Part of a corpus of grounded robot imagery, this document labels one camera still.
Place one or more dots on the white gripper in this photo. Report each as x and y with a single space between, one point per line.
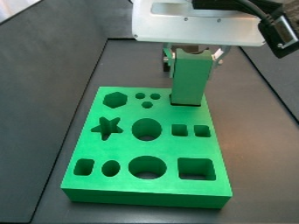
171 21

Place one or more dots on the green arch block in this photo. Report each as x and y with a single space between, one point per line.
189 76

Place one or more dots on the green shape sorter board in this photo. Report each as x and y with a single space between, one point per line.
147 153

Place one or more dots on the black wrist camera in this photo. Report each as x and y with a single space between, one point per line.
280 36

